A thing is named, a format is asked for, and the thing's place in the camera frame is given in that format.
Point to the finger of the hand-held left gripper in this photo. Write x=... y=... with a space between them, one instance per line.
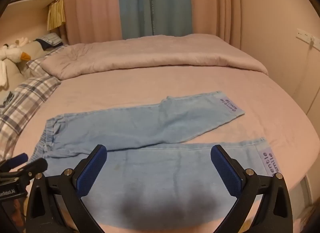
x=37 y=165
x=21 y=158

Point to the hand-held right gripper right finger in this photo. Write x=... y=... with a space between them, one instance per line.
x=226 y=170

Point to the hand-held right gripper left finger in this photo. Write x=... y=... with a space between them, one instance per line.
x=91 y=170

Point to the light blue denim pants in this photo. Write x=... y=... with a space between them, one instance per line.
x=150 y=127

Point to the large plaid pillow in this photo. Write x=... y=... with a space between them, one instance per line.
x=27 y=97

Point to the bed with pink sheet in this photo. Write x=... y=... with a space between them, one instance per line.
x=262 y=97

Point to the small plaid pillow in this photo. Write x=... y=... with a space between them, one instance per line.
x=41 y=62

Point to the white plush toy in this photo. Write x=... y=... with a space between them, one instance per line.
x=10 y=52

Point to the blue striped pillow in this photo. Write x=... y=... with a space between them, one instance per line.
x=48 y=39

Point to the pink duvet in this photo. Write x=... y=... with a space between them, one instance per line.
x=150 y=52

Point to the yellow hanging fringe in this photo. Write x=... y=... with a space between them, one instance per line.
x=56 y=14

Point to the pink curtain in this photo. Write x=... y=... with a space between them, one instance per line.
x=92 y=5
x=215 y=2

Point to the blue curtain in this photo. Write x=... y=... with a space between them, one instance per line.
x=155 y=2

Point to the white wall socket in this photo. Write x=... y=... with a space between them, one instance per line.
x=306 y=36

